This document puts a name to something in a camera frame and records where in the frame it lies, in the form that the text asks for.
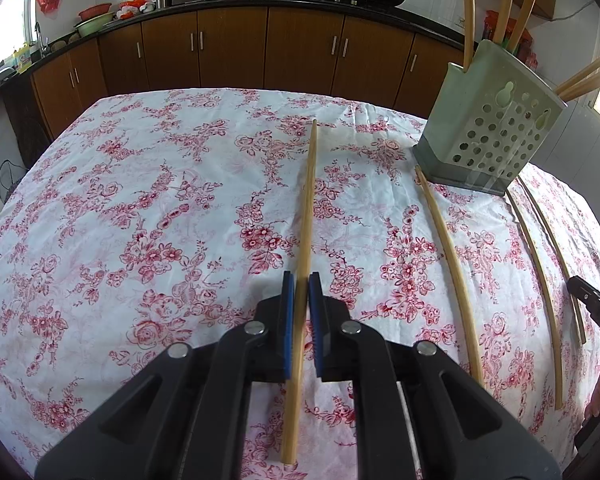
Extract red and white plastic bag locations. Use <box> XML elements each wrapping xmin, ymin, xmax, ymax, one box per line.
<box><xmin>117</xmin><ymin>0</ymin><xmax>156</xmax><ymax>20</ymax></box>

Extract black kitchen countertop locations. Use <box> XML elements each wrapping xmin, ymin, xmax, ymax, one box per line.
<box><xmin>0</xmin><ymin>0</ymin><xmax>476</xmax><ymax>106</ymax></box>

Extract green perforated chopstick holder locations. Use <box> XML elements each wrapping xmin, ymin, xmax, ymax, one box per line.
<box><xmin>412</xmin><ymin>39</ymin><xmax>568</xmax><ymax>197</ymax></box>

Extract green basin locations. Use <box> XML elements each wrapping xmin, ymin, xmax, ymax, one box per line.
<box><xmin>75</xmin><ymin>15</ymin><xmax>116</xmax><ymax>38</ymax></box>

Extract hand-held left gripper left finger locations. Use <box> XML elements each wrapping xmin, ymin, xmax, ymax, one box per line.
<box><xmin>34</xmin><ymin>270</ymin><xmax>297</xmax><ymax>480</ymax></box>

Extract wooden lower cabinets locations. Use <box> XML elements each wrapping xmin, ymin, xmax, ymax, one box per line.
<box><xmin>30</xmin><ymin>5</ymin><xmax>476</xmax><ymax>141</ymax></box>

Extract red floral tablecloth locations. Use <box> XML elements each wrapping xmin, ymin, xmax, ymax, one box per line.
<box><xmin>0</xmin><ymin>87</ymin><xmax>600</xmax><ymax>480</ymax></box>

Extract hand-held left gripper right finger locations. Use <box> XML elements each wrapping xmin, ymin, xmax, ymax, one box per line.
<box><xmin>307</xmin><ymin>271</ymin><xmax>563</xmax><ymax>480</ymax></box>

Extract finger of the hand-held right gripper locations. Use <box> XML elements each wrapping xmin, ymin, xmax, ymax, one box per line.
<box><xmin>566</xmin><ymin>275</ymin><xmax>600</xmax><ymax>318</ymax></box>

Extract yellow dish soap bottle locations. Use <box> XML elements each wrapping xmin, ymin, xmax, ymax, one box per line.
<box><xmin>12</xmin><ymin>45</ymin><xmax>33</xmax><ymax>73</ymax></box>

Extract red bag over bottles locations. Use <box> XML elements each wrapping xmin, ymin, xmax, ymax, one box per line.
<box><xmin>484</xmin><ymin>10</ymin><xmax>537</xmax><ymax>68</ymax></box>

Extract red basin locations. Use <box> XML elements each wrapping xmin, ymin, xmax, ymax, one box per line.
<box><xmin>78</xmin><ymin>4</ymin><xmax>113</xmax><ymax>22</ymax></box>

